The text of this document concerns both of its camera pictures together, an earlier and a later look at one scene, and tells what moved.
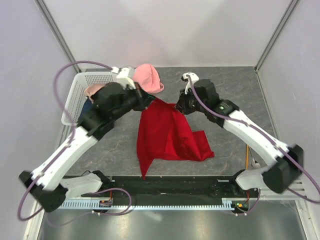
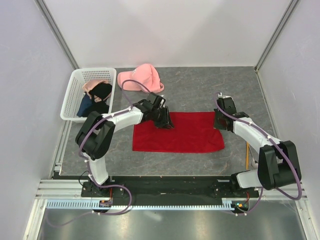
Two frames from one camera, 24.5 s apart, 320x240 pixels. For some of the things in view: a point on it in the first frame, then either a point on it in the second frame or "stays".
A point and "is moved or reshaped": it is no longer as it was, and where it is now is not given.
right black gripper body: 188,103 to 217,121
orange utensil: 247,157 stays
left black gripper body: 134,100 to 160,113
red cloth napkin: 163,133 is moved or reshaped
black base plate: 176,187 stays
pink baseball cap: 147,76 stays
